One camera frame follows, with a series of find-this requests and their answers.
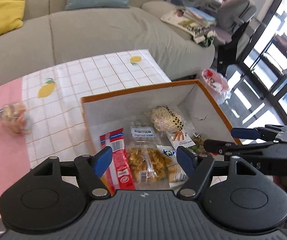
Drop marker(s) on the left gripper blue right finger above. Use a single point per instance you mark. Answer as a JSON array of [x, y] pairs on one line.
[[187, 159]]

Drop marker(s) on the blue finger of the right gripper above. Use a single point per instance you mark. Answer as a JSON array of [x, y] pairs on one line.
[[245, 133]]

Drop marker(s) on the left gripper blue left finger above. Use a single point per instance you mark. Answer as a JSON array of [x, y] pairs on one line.
[[101, 161]]

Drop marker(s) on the red and white snack packet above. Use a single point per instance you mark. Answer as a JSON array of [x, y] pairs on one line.
[[118, 175]]

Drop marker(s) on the brown nut snack pack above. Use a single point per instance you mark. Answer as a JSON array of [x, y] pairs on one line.
[[198, 148]]

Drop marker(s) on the white and blue chip bag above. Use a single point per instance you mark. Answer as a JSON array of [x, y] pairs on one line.
[[176, 174]]

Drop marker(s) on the yellow fried snack bag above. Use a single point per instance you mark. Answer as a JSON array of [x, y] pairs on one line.
[[146, 163]]

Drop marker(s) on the yogurt ball snack tray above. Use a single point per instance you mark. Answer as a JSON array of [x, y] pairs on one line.
[[142, 131]]

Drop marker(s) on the white puffed rice cake pack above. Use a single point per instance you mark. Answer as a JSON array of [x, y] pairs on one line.
[[165, 119]]

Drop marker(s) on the clear assorted snack bag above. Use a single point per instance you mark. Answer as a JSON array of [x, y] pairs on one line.
[[15, 118]]

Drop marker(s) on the white noodle packet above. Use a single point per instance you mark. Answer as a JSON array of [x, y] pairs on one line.
[[180, 138]]

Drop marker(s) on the orange cardboard box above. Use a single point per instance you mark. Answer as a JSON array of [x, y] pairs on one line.
[[114, 110]]

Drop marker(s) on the pink trash bag bin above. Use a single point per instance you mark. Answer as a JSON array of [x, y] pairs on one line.
[[216, 84]]

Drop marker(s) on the pink and white tablecloth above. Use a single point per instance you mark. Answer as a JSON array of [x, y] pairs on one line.
[[53, 96]]

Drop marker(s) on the stack of books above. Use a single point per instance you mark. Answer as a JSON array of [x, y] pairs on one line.
[[198, 24]]

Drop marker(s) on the grey office chair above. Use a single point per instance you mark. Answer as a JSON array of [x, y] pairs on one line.
[[232, 15]]

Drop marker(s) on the beige sofa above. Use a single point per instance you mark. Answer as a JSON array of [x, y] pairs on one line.
[[52, 35]]

